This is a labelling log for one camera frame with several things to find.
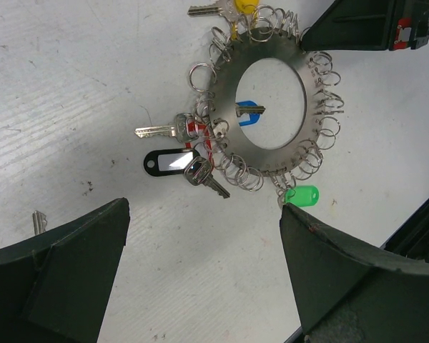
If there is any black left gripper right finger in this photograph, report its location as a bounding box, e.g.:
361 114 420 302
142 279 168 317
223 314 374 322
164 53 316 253
280 205 429 342

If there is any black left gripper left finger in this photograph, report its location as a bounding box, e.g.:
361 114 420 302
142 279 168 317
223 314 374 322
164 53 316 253
0 198 130 342

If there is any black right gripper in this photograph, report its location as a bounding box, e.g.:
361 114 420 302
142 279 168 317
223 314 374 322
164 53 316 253
300 0 429 51

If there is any steel key organiser ring disc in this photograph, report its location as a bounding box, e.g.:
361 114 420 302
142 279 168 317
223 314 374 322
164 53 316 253
189 3 345 192

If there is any loose key with black tag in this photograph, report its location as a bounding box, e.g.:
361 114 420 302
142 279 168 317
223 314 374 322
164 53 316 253
32 211 47 236

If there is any green key tag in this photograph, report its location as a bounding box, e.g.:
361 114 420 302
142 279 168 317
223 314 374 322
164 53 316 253
277 185 320 207

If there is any yellow key tag upper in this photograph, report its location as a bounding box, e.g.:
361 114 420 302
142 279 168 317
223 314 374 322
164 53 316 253
187 0 262 40

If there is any blue key tag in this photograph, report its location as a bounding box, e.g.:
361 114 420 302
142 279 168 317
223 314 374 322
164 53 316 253
235 100 265 126

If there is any red key tag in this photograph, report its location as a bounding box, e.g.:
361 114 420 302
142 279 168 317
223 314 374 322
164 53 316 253
134 113 214 168

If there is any black key tag on ring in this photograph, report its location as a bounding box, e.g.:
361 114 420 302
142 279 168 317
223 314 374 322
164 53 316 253
143 148 230 199

